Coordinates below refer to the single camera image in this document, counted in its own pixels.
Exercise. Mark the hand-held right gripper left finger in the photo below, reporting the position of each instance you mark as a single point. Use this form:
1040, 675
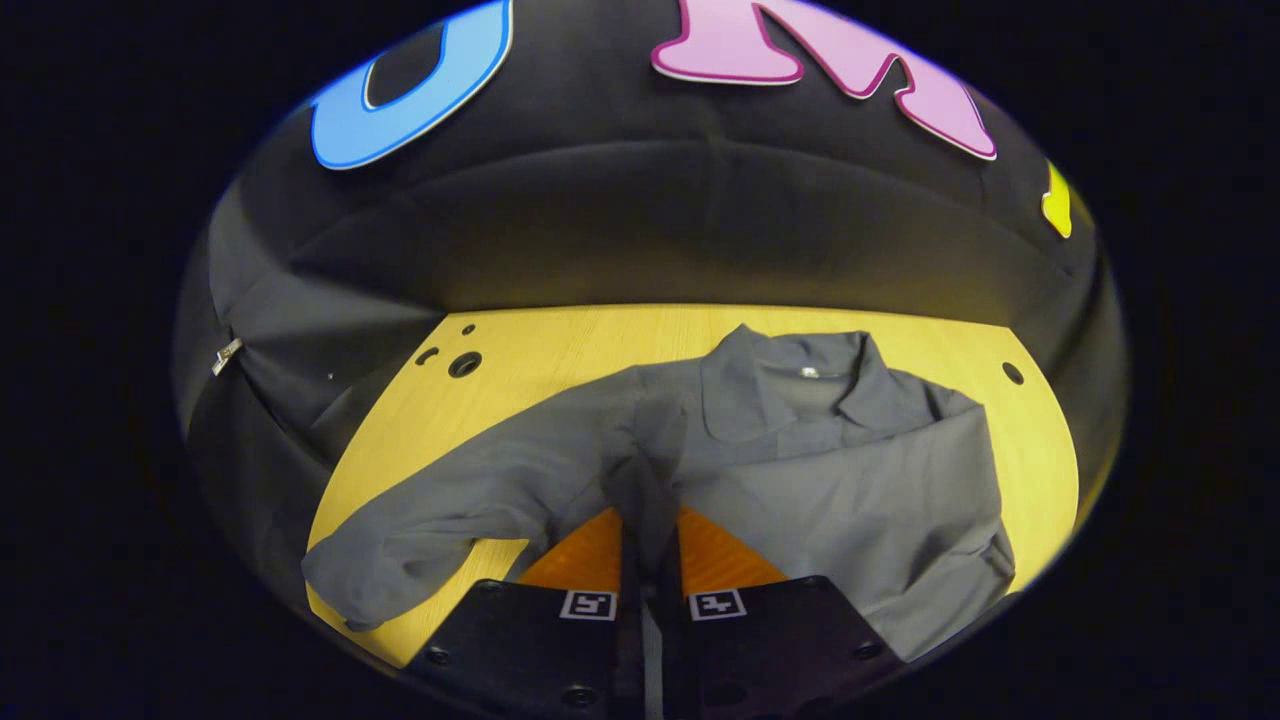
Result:
520, 650

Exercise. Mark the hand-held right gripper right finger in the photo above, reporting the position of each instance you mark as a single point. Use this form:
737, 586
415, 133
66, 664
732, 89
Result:
780, 650

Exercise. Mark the grey collared shirt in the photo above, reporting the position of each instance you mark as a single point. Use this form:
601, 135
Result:
820, 480

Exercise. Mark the small metal clip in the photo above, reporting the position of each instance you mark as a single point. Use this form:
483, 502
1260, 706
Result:
227, 355

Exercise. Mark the black backdrop cloth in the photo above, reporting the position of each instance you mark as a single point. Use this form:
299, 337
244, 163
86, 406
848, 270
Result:
650, 200

